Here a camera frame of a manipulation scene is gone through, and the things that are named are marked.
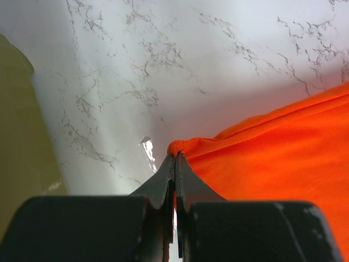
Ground orange t shirt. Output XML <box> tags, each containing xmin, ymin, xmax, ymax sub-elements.
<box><xmin>167</xmin><ymin>83</ymin><xmax>348</xmax><ymax>259</ymax></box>

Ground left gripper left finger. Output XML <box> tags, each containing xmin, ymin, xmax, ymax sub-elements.
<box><xmin>1</xmin><ymin>156</ymin><xmax>175</xmax><ymax>261</ymax></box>

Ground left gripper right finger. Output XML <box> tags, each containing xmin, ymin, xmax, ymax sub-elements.
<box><xmin>175</xmin><ymin>153</ymin><xmax>344</xmax><ymax>261</ymax></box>

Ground olive green plastic basket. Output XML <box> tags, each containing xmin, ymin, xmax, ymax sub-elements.
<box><xmin>1</xmin><ymin>35</ymin><xmax>67</xmax><ymax>236</ymax></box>

